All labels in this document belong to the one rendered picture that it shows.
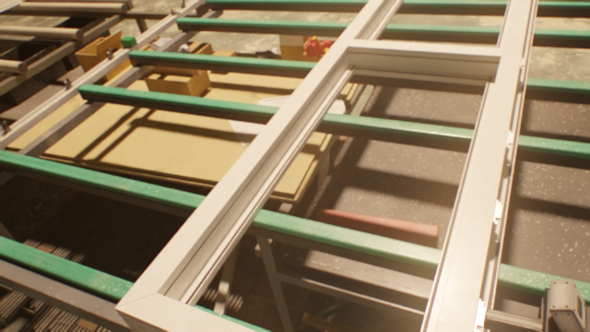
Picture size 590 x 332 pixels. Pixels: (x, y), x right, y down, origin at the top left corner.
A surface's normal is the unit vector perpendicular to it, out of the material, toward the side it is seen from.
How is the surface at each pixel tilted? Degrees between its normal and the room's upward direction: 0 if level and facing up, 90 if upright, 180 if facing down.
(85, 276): 0
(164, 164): 0
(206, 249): 90
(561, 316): 90
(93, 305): 0
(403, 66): 90
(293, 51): 90
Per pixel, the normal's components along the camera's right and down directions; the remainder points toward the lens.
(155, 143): -0.14, -0.76
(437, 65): -0.42, 0.63
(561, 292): -0.57, -0.75
